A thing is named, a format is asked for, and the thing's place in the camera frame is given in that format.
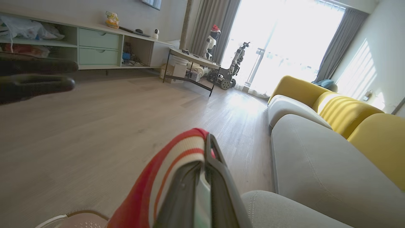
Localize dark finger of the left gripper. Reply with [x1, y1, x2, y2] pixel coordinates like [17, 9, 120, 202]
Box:
[0, 52, 78, 76]
[0, 74, 76, 105]

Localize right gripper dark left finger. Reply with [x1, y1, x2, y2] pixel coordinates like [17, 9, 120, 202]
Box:
[153, 161, 204, 228]

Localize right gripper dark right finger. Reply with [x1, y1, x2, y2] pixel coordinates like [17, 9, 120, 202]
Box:
[205, 134, 253, 228]

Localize red and white striped garment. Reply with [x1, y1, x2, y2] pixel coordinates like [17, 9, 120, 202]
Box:
[106, 128, 215, 228]

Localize grey sofa seat cushion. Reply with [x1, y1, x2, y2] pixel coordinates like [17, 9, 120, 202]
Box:
[271, 114, 405, 228]
[268, 94, 333, 130]
[241, 190, 352, 228]

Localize cream laundry basket brown rim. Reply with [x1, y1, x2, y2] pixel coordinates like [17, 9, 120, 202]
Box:
[35, 210, 110, 228]

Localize red packet on shelf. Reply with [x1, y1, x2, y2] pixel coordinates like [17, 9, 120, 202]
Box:
[0, 43, 50, 59]

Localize white plastic bag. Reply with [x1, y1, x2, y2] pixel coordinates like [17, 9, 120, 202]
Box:
[0, 14, 65, 53]

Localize pale green cabinet drawer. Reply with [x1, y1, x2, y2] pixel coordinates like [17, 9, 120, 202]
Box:
[78, 28, 121, 50]
[78, 47, 119, 66]

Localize shelf clutter of small items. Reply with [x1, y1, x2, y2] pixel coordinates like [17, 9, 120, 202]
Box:
[122, 41, 146, 67]

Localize yellow toy figure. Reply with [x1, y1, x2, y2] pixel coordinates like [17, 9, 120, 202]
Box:
[105, 11, 120, 29]

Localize black remote control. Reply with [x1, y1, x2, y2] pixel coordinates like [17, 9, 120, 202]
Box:
[119, 27, 151, 38]

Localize white and green TV cabinet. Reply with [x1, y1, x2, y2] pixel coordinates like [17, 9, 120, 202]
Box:
[0, 12, 175, 71]

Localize cardboard box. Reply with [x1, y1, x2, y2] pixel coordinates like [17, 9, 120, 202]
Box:
[159, 63, 187, 84]

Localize yellow sofa backrest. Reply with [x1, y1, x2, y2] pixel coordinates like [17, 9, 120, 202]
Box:
[268, 75, 330, 109]
[347, 113, 405, 192]
[313, 91, 385, 140]

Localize white table black legs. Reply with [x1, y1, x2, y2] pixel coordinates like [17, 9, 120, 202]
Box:
[163, 48, 221, 97]

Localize tan round pillar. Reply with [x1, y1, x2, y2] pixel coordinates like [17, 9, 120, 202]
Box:
[179, 0, 194, 50]

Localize blue cushion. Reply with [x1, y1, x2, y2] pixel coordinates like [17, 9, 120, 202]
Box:
[313, 79, 335, 90]

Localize white humanoid robot red hat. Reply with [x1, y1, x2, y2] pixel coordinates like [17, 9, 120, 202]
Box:
[202, 24, 222, 61]

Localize white sheer curtain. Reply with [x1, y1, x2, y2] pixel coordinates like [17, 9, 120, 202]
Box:
[221, 0, 346, 98]

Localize grey curtain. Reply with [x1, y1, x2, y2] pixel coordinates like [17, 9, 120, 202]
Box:
[315, 7, 369, 83]
[189, 0, 242, 64]

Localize wall mounted television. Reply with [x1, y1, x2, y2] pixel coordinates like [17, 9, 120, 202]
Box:
[141, 0, 162, 11]

